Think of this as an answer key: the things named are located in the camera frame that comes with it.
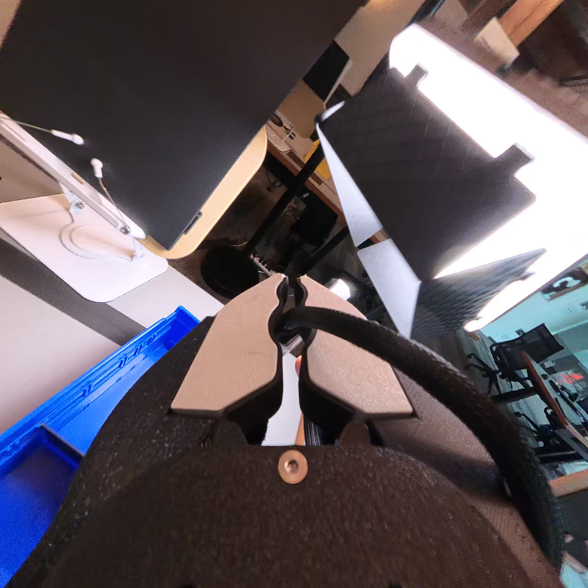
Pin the blue storage bin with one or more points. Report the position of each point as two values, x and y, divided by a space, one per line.
27 496

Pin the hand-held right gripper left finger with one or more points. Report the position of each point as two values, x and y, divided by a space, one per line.
229 363

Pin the black tilted panel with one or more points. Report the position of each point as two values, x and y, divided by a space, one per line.
326 73

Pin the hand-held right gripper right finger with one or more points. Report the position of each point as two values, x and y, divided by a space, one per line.
353 381

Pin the wooden table with black legs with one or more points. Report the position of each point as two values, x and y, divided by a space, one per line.
330 197

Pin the bright studio light panel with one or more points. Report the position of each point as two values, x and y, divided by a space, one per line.
436 160

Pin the white metal stand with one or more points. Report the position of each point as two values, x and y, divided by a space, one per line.
101 280

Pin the wooden office desk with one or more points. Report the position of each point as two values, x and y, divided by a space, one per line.
546 390

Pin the yellow plastic bin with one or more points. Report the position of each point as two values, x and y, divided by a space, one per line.
326 172

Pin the black light stand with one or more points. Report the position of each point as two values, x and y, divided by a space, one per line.
229 275

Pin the beige cardboard stand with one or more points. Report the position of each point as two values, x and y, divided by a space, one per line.
298 110

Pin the black office chair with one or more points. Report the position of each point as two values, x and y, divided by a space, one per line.
528 349

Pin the black board with wooden edge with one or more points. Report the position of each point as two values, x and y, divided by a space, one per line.
160 92

